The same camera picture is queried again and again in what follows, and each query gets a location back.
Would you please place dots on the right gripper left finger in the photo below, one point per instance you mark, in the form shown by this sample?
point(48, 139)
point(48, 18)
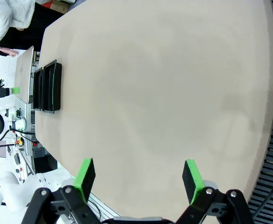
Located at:
point(80, 198)

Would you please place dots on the person in grey sweater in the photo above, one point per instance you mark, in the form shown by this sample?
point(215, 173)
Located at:
point(10, 16)

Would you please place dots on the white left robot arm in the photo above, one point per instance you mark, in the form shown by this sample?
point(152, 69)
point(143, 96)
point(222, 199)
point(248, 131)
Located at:
point(6, 191)

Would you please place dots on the bare person hand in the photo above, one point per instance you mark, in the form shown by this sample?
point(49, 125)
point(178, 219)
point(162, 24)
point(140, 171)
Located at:
point(7, 51)

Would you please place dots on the wooden top table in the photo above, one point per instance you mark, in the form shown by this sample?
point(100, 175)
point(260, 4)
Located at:
point(23, 74)

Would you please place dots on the black ESD tray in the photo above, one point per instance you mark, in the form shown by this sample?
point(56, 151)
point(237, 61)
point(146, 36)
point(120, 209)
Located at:
point(57, 93)
point(37, 93)

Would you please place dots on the aluminium slotted base plate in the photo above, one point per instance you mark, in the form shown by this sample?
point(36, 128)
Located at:
point(25, 121)

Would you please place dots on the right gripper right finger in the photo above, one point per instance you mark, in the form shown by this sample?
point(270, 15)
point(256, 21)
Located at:
point(201, 200)

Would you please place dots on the yellow emergency stop button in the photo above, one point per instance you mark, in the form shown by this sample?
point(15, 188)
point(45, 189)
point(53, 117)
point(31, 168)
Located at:
point(20, 141)

